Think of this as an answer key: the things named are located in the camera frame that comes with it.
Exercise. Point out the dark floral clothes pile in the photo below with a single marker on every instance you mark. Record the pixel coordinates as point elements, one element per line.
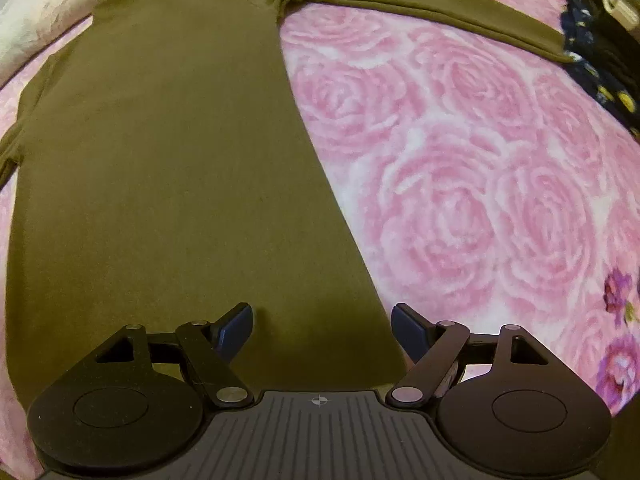
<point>605,59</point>

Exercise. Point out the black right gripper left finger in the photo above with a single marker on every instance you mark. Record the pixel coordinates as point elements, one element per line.
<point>208,350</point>

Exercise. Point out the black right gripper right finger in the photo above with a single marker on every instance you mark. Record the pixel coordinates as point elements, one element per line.
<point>434,350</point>

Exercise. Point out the olive green shirt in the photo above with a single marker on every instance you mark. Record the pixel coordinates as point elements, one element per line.
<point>164,174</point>

